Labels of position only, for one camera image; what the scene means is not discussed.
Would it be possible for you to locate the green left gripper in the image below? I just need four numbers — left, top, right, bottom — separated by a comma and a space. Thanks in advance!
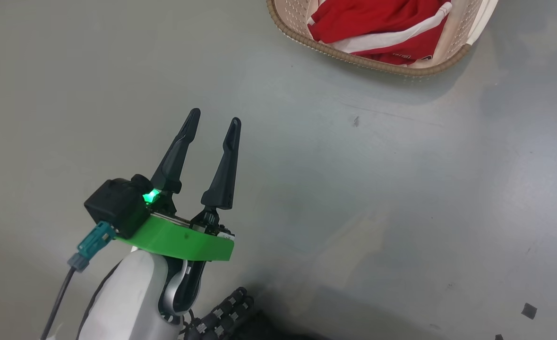
115, 108, 242, 262

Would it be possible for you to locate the red white-striped garment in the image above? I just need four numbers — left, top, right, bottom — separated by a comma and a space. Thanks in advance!
308, 0, 453, 53

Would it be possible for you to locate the cream perforated laundry basket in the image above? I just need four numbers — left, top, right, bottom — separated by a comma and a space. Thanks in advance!
266, 0, 500, 77

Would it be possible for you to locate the teal-plug left camera cable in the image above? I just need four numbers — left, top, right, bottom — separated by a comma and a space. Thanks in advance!
40, 221, 117, 340

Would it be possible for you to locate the black ribbed cable conduit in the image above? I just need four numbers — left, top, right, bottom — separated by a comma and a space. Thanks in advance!
180, 286, 260, 340

